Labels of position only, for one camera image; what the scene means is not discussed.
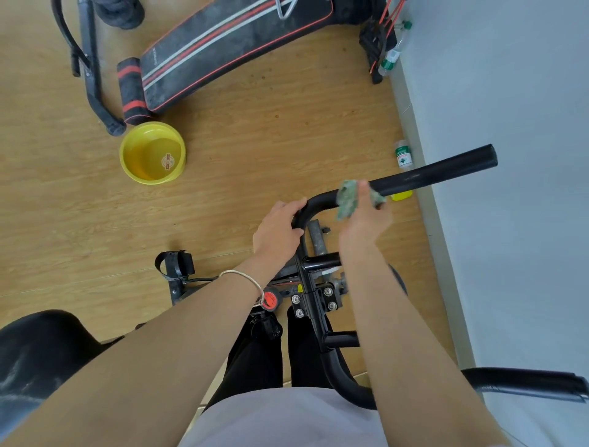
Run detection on person's right hand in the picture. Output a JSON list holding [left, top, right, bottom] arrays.
[[338, 181, 395, 251]]

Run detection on person's left hand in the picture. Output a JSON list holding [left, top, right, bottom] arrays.
[[252, 198, 308, 271]]

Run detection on green cleaning cloth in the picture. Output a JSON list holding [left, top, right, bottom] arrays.
[[335, 180, 387, 221]]

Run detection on black exercise bike handlebar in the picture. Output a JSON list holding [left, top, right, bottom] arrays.
[[291, 144, 589, 410]]

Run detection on person's right forearm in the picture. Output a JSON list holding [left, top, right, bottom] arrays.
[[338, 239, 510, 447]]

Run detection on person's left forearm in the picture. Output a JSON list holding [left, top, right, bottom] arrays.
[[0, 255, 276, 447]]

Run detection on small white bottle green label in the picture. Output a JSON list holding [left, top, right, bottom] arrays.
[[394, 139, 414, 171]]

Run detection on person's black trousers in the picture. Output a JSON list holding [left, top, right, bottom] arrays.
[[202, 305, 352, 411]]

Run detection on clear plastic bottle green label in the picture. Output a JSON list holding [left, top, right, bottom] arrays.
[[378, 20, 413, 77]]

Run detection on yellow plastic basin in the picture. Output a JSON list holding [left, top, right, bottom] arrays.
[[119, 122, 187, 186]]

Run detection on person's white shirt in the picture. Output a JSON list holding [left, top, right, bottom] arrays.
[[177, 387, 512, 447]]

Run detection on black red-striped sit-up bench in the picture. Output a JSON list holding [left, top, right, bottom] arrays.
[[140, 0, 335, 114]]

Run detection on black red foam roller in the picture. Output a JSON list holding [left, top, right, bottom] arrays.
[[116, 57, 156, 125]]

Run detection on black metal bench leg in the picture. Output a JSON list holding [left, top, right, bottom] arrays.
[[51, 0, 128, 137]]

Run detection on black bike seat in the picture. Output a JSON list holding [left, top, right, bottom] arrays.
[[0, 309, 126, 431]]

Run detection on black exercise bike frame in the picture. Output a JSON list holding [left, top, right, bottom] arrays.
[[169, 220, 408, 351]]

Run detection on silver bracelet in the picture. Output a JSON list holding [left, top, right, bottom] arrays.
[[218, 270, 266, 308]]

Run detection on black bike pedal with strap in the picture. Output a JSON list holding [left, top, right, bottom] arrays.
[[154, 250, 197, 282]]

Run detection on black bench base bracket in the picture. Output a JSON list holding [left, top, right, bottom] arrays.
[[358, 0, 399, 85]]

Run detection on red resistance cords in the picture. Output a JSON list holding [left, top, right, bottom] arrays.
[[369, 0, 407, 74]]

